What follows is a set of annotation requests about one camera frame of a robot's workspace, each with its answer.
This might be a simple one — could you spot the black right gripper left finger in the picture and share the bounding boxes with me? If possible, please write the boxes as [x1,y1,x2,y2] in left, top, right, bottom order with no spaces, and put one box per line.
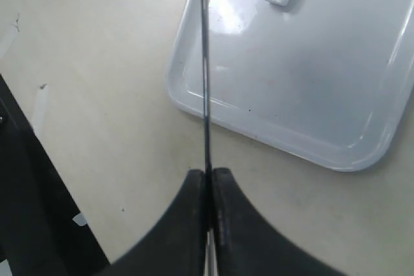
[106,169,208,275]

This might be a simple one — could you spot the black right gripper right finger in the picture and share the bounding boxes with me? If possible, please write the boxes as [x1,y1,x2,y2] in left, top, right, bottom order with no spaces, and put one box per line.
[212,167,341,275]

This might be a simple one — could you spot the thin metal skewer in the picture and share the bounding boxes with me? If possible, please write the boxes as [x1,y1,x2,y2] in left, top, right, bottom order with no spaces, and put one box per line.
[201,0,215,275]

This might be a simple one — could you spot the white plastic tray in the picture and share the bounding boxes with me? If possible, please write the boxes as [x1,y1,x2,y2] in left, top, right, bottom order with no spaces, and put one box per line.
[166,0,414,173]

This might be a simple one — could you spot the black table edge frame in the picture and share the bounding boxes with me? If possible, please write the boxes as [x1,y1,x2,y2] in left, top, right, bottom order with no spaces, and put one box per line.
[1,80,110,275]

